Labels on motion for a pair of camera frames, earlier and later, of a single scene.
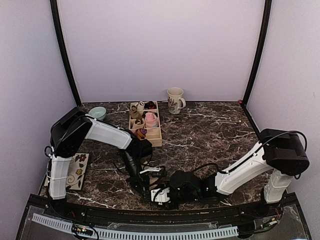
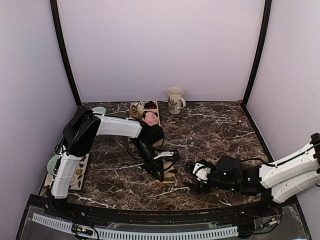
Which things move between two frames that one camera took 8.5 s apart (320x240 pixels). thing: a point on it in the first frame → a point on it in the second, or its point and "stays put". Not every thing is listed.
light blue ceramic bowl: (98, 112) stays put
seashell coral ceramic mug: (174, 95) stays put
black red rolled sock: (150, 105) stays put
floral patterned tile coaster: (75, 178) stays put
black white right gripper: (174, 206) → (202, 188)
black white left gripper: (140, 180) → (157, 166)
